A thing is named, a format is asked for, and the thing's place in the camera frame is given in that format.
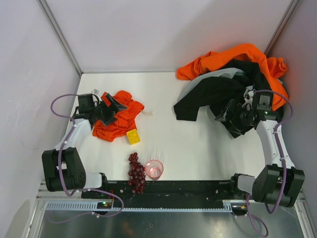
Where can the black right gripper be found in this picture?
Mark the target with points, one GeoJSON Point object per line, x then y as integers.
{"type": "Point", "coordinates": [229, 113]}

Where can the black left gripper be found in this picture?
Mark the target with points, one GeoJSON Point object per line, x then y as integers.
{"type": "Point", "coordinates": [109, 109]}

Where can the small orange drawstring cloth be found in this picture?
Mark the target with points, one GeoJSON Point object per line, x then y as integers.
{"type": "Point", "coordinates": [125, 120]}

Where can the black cloth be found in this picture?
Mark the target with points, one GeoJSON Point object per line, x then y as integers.
{"type": "Point", "coordinates": [237, 94]}

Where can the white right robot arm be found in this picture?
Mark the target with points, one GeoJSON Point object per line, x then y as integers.
{"type": "Point", "coordinates": [279, 183]}

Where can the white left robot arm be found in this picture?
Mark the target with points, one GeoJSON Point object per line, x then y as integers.
{"type": "Point", "coordinates": [63, 168]}

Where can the grey cloth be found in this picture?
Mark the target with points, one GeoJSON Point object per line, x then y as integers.
{"type": "Point", "coordinates": [223, 83]}

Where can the yellow toy block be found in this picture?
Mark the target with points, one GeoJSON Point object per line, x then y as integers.
{"type": "Point", "coordinates": [133, 136]}

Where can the red plastic grape bunch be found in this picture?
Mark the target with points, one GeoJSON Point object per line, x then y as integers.
{"type": "Point", "coordinates": [136, 174]}

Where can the pink transparent plastic cup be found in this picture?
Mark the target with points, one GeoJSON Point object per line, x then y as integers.
{"type": "Point", "coordinates": [154, 169]}

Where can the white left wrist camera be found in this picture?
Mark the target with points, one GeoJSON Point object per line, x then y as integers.
{"type": "Point", "coordinates": [96, 93]}

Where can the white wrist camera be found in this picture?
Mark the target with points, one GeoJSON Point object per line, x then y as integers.
{"type": "Point", "coordinates": [248, 97]}
{"type": "Point", "coordinates": [96, 93]}

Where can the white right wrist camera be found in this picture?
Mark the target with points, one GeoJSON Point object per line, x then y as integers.
{"type": "Point", "coordinates": [248, 97]}

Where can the right corner metal post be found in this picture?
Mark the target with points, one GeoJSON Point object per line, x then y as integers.
{"type": "Point", "coordinates": [290, 11]}

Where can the corner metal post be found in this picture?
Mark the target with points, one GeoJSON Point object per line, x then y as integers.
{"type": "Point", "coordinates": [290, 11]}
{"type": "Point", "coordinates": [44, 6]}

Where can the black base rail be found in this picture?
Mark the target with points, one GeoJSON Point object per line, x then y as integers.
{"type": "Point", "coordinates": [177, 193]}

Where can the left corner metal post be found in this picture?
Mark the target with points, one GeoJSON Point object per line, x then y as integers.
{"type": "Point", "coordinates": [44, 6]}

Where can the white slotted cable duct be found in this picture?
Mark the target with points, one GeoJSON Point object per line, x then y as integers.
{"type": "Point", "coordinates": [102, 206]}

